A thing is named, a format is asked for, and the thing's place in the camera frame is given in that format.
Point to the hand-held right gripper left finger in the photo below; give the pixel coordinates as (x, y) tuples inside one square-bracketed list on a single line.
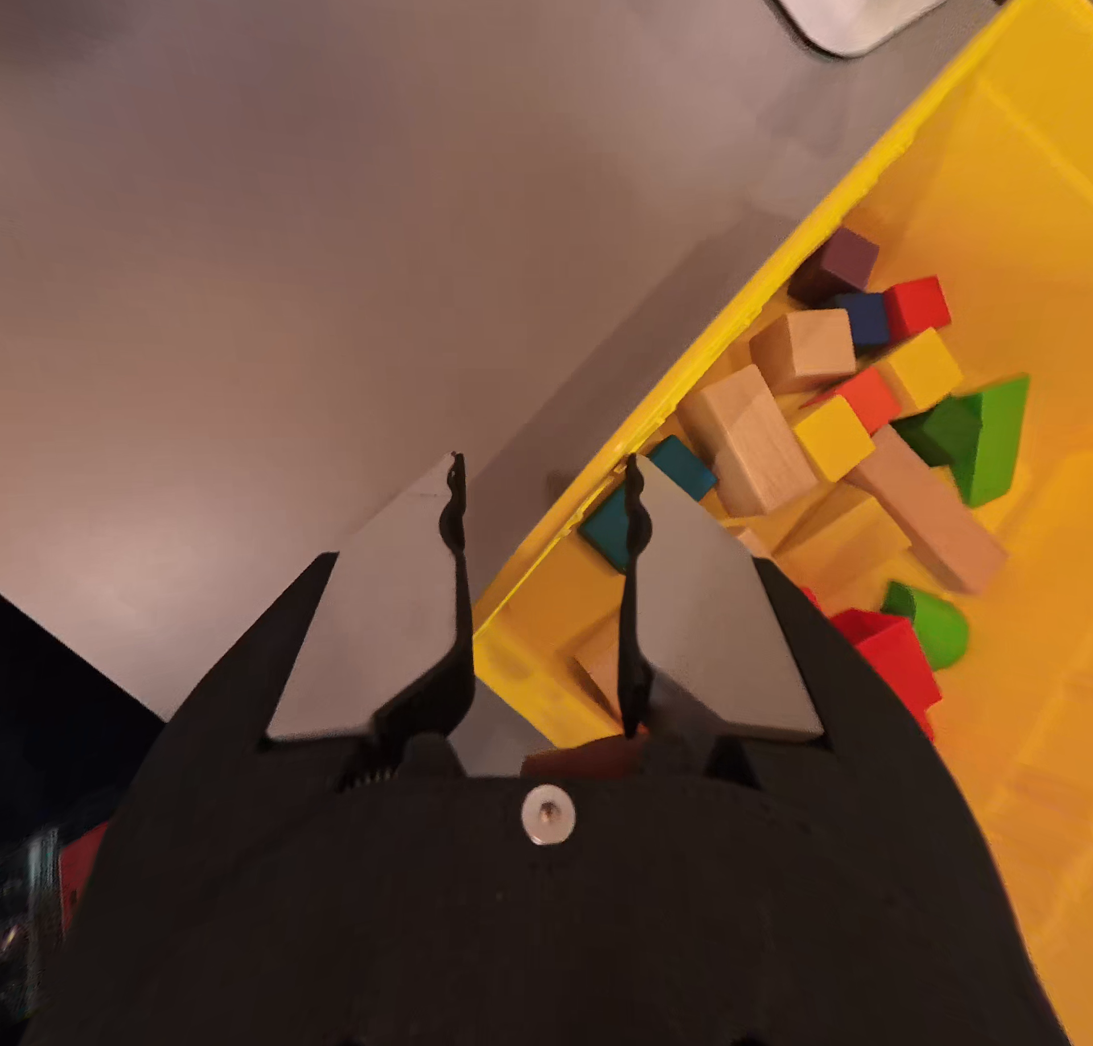
[(376, 628)]

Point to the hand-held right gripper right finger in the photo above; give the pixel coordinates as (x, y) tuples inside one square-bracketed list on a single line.
[(717, 636)]

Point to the small red wooden cube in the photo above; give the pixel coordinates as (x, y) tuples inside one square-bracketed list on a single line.
[(918, 305)]

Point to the yellow plastic bin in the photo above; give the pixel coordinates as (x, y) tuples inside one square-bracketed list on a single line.
[(1025, 209)]

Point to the person's right hand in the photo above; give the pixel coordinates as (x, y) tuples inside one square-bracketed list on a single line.
[(589, 756)]

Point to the pile of coloured wooden blocks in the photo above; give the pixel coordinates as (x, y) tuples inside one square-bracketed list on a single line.
[(760, 440)]

